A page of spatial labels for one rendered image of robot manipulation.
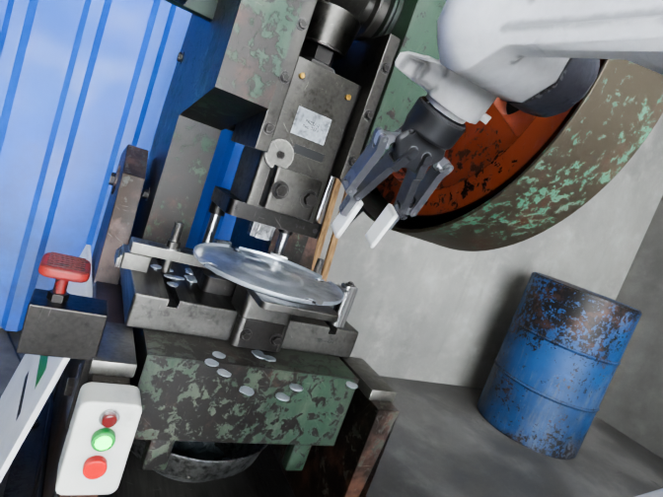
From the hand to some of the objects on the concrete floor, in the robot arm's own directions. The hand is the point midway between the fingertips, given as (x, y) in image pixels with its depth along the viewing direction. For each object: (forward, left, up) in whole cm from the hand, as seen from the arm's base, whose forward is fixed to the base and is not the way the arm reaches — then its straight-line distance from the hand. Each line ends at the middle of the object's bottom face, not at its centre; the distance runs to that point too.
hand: (362, 223), depth 72 cm
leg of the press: (+43, +34, -94) cm, 109 cm away
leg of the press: (+47, -19, -94) cm, 107 cm away
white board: (+54, +42, -94) cm, 116 cm away
